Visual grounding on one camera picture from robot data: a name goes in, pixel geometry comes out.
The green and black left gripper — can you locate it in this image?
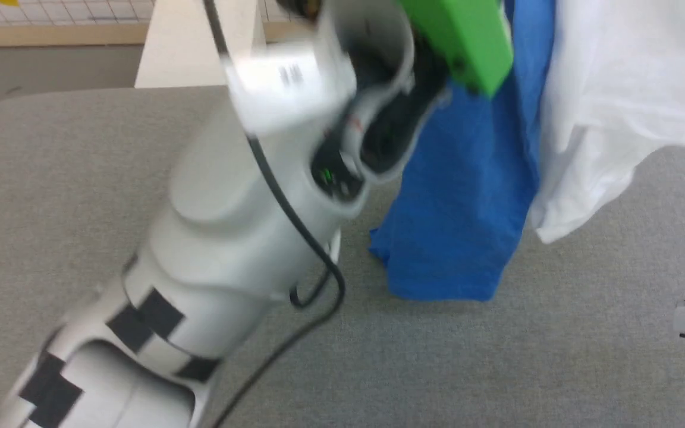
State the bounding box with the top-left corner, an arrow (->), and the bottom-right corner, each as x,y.
399,0 -> 514,97

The blue and white t-shirt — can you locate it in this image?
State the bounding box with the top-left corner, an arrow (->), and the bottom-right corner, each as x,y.
368,0 -> 685,302

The white square pillar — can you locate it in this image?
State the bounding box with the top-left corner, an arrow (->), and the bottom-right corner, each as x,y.
134,0 -> 267,89

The light wooden baseboard strip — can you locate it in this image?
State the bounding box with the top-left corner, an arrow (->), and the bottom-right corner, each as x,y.
0,21 -> 319,48

